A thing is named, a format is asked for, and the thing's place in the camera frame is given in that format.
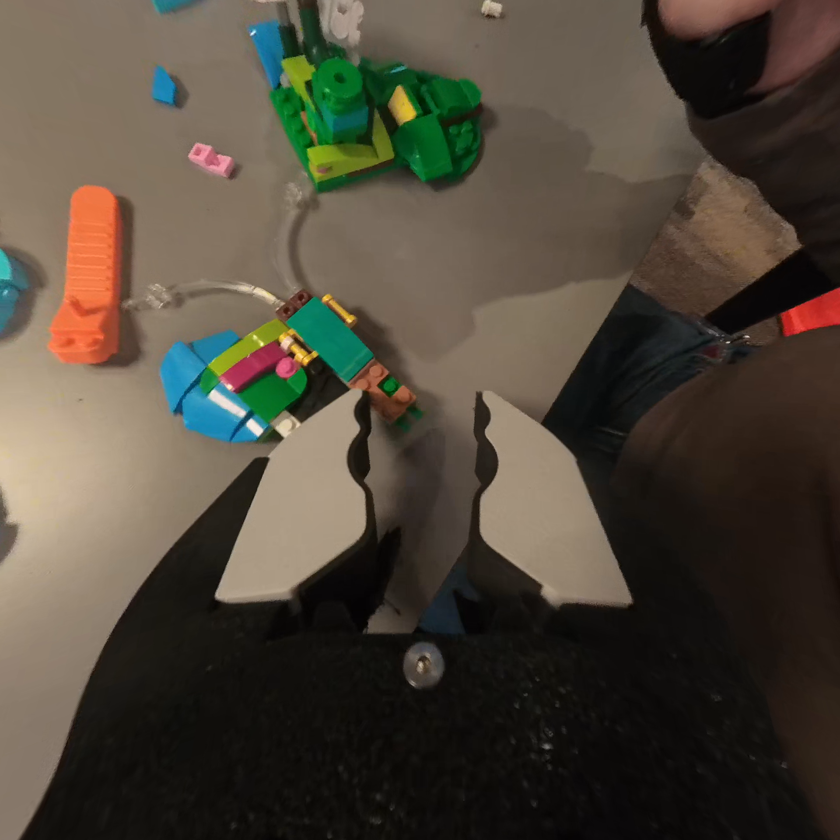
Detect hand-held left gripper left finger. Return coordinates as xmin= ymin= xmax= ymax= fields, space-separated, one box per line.
xmin=215 ymin=391 xmax=376 ymax=605

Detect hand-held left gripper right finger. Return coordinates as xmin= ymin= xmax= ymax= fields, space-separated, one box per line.
xmin=467 ymin=390 xmax=633 ymax=610

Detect blue lego butterfly wing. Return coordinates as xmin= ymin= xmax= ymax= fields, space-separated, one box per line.
xmin=159 ymin=320 xmax=316 ymax=445

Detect lego butterfly body with antennae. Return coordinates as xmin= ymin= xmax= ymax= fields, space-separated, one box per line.
xmin=121 ymin=180 xmax=424 ymax=432

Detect orange lego brick separator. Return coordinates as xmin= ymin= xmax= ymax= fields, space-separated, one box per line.
xmin=47 ymin=185 xmax=124 ymax=365

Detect pink lego brick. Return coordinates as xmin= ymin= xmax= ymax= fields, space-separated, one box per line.
xmin=188 ymin=143 xmax=236 ymax=178

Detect turquoise lego wing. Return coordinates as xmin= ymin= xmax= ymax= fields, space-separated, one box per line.
xmin=0 ymin=248 xmax=31 ymax=336

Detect lego flower on green base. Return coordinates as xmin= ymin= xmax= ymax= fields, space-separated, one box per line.
xmin=248 ymin=0 xmax=485 ymax=193

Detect transparent lego flower piece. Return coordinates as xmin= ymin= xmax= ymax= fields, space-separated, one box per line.
xmin=320 ymin=0 xmax=366 ymax=46

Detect person's blue jeans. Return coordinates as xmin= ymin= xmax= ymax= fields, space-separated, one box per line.
xmin=543 ymin=283 xmax=756 ymax=473

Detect person in dark clothes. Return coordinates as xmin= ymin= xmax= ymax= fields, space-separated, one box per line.
xmin=610 ymin=66 xmax=840 ymax=840

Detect black face mask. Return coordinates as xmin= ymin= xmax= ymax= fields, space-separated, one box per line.
xmin=642 ymin=0 xmax=773 ymax=119

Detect black and red lanyard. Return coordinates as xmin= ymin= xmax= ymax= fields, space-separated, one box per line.
xmin=705 ymin=249 xmax=840 ymax=337

